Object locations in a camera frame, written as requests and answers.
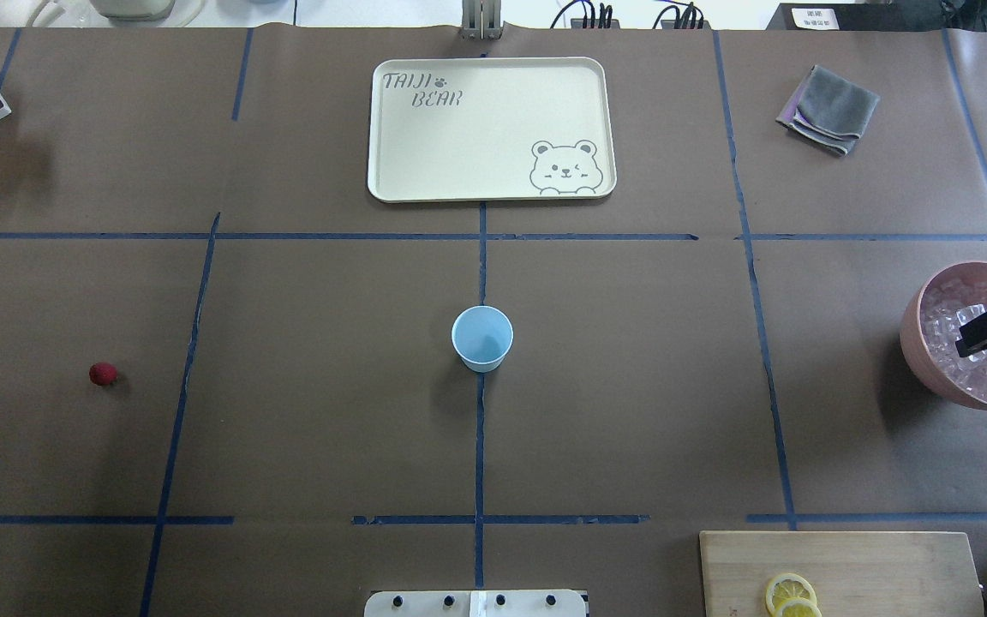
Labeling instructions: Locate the folded grey cloth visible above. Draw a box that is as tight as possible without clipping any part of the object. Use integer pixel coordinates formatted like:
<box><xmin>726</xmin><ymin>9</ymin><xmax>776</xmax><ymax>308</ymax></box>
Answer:
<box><xmin>775</xmin><ymin>65</ymin><xmax>881</xmax><ymax>157</ymax></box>

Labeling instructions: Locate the light blue plastic cup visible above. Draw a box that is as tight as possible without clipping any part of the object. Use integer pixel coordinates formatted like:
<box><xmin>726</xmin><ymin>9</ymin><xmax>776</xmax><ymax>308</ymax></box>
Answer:
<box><xmin>450</xmin><ymin>305</ymin><xmax>514</xmax><ymax>374</ymax></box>

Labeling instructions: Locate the red strawberry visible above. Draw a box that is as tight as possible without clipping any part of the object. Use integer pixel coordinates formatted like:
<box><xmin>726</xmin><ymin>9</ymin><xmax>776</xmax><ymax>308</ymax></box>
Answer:
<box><xmin>87</xmin><ymin>361</ymin><xmax>120</xmax><ymax>387</ymax></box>

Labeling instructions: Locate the pink bowl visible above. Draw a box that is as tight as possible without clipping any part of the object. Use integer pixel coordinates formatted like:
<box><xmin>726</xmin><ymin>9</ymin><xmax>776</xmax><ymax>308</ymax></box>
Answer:
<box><xmin>900</xmin><ymin>261</ymin><xmax>987</xmax><ymax>410</ymax></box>

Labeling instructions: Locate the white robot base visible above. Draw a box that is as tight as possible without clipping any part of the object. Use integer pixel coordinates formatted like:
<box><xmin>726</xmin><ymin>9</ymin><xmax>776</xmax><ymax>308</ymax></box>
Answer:
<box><xmin>363</xmin><ymin>589</ymin><xmax>590</xmax><ymax>616</ymax></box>

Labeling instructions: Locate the cream bear serving tray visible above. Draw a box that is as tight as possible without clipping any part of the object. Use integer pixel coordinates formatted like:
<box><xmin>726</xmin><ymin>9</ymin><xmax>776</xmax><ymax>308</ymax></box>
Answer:
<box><xmin>367</xmin><ymin>57</ymin><xmax>618</xmax><ymax>203</ymax></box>

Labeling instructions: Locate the bamboo cutting board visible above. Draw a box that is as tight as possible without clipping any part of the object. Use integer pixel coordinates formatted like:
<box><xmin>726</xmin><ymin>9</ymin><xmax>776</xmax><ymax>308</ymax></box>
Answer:
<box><xmin>698</xmin><ymin>530</ymin><xmax>984</xmax><ymax>616</ymax></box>

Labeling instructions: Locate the lemon slice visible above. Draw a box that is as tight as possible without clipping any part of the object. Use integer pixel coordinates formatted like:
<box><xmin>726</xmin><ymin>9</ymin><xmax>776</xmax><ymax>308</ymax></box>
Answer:
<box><xmin>773</xmin><ymin>597</ymin><xmax>823</xmax><ymax>617</ymax></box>
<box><xmin>763</xmin><ymin>572</ymin><xmax>820</xmax><ymax>616</ymax></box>

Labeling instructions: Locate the pile of clear ice cubes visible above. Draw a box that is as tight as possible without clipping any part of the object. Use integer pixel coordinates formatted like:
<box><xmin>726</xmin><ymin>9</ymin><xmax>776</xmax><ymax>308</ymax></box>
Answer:
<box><xmin>920</xmin><ymin>276</ymin><xmax>987</xmax><ymax>404</ymax></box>

